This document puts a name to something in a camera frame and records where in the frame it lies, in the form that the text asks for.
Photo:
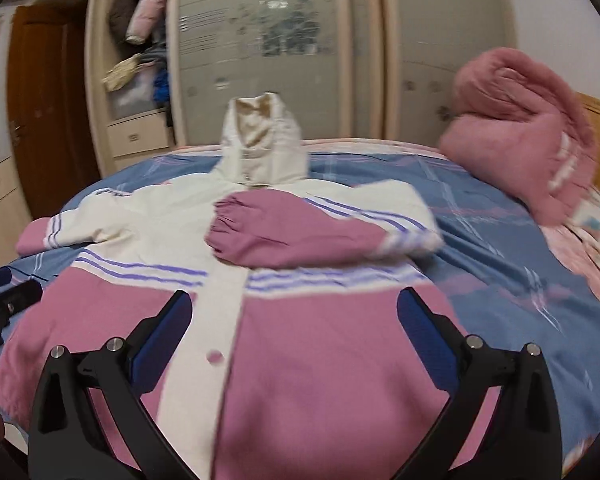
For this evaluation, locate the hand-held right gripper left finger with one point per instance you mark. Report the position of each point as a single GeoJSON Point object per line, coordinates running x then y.
{"type": "Point", "coordinates": [172, 317]}

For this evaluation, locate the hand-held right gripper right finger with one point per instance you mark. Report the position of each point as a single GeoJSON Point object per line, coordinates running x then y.
{"type": "Point", "coordinates": [414, 317]}

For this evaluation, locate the pink and white hooded jacket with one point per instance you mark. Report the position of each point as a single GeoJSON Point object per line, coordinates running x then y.
{"type": "Point", "coordinates": [305, 360]}

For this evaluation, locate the blue clothes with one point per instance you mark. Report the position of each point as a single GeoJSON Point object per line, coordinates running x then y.
{"type": "Point", "coordinates": [161, 87]}

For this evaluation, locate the blue and pink plaid bedsheet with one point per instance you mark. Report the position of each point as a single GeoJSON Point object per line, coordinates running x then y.
{"type": "Point", "coordinates": [479, 260]}

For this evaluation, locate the brown wooden door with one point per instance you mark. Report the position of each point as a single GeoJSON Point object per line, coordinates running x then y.
{"type": "Point", "coordinates": [50, 110]}

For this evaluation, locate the floral pink quilt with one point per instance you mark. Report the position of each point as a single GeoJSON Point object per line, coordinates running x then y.
{"type": "Point", "coordinates": [584, 250]}

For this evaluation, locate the cream wardrobe drawer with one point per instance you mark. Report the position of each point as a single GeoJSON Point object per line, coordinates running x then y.
{"type": "Point", "coordinates": [137, 135]}

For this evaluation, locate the folded pink fleece blanket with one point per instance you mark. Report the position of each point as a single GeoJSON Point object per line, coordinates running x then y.
{"type": "Point", "coordinates": [509, 130]}

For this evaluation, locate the beige cloth bag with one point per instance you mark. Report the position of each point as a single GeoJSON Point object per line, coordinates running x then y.
{"type": "Point", "coordinates": [122, 72]}

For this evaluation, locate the cream wardrobe with sliding doors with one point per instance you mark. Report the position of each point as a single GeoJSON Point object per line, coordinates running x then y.
{"type": "Point", "coordinates": [369, 60]}

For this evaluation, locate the wooden headboard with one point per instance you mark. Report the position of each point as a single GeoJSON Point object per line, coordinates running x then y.
{"type": "Point", "coordinates": [599, 110]}

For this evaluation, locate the hanging dark brown coat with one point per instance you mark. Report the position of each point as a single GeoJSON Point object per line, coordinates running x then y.
{"type": "Point", "coordinates": [122, 15]}

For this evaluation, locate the hanging pink puffer jacket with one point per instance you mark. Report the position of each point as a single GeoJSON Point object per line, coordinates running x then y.
{"type": "Point", "coordinates": [150, 5]}

